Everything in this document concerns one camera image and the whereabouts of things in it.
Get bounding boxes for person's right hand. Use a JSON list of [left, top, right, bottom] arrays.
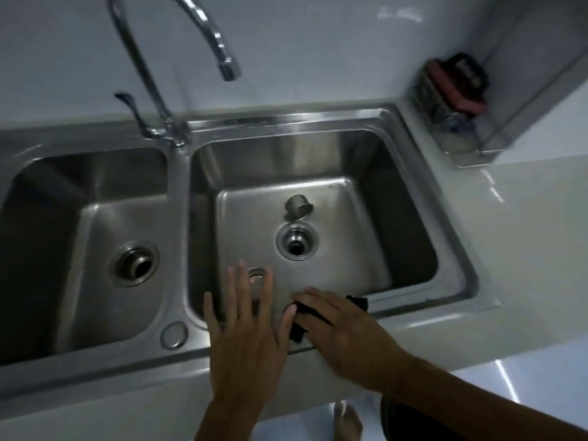
[[289, 287, 412, 394]]

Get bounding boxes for black cleaning cloth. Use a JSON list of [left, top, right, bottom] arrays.
[[288, 295, 369, 344]]

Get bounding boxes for grey metal cabinet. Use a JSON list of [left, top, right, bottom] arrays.
[[473, 0, 588, 154]]

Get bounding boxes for stainless steel double sink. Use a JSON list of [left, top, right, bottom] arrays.
[[0, 103, 501, 420]]

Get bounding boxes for metal wire sponge rack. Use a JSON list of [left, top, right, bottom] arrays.
[[410, 64, 514, 169]]

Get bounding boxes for black scrubbing brush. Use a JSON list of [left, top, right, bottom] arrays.
[[447, 52, 490, 91]]

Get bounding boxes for metal sink strainer plug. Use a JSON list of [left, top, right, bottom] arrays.
[[284, 194, 315, 222]]

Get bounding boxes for person's left forearm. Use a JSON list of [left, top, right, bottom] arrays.
[[194, 398, 273, 441]]

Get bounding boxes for round metal sink hole cover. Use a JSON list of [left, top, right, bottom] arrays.
[[160, 321, 189, 351]]

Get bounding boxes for person's dark shorts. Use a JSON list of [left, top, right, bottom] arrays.
[[380, 397, 462, 441]]

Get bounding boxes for person's right forearm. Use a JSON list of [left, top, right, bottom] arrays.
[[390, 353, 588, 441]]

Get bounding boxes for red sponge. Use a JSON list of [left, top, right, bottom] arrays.
[[424, 58, 488, 116]]

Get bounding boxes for chrome gooseneck faucet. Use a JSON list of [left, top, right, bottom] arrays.
[[107, 0, 243, 150]]

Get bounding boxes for person's left hand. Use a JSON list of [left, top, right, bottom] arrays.
[[203, 259, 298, 407]]

